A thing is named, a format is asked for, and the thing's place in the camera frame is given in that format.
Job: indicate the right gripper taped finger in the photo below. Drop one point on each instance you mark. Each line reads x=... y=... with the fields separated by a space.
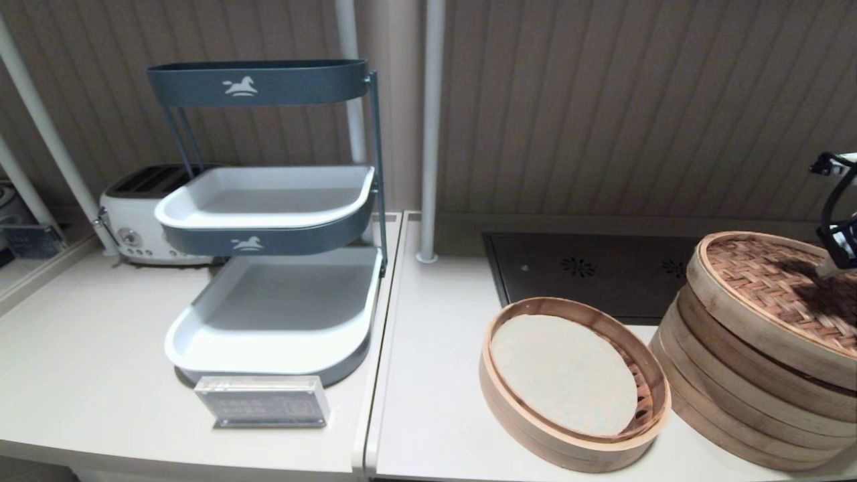
x=837 y=254

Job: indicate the bamboo steamer basket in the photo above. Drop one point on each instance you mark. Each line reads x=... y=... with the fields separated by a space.
x=736 y=432
x=736 y=395
x=535 y=438

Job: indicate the white round steamer liner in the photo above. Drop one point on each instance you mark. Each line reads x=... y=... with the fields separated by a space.
x=562 y=375

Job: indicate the black glass induction cooktop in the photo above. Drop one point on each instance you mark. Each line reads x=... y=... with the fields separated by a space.
x=602 y=268

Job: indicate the white metal pole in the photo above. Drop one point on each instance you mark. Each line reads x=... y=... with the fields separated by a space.
x=348 y=33
x=40 y=110
x=432 y=134
x=28 y=191

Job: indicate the clear acrylic sign holder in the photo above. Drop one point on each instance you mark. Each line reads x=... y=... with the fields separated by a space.
x=264 y=402
x=30 y=241

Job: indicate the three-tier blue kitchen rack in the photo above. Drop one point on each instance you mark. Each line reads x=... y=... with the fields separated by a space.
x=261 y=84

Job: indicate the white retro toaster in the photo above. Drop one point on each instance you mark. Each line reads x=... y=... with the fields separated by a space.
x=134 y=214

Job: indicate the wrist camera on white bracket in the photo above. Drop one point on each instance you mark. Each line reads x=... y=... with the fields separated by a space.
x=833 y=164

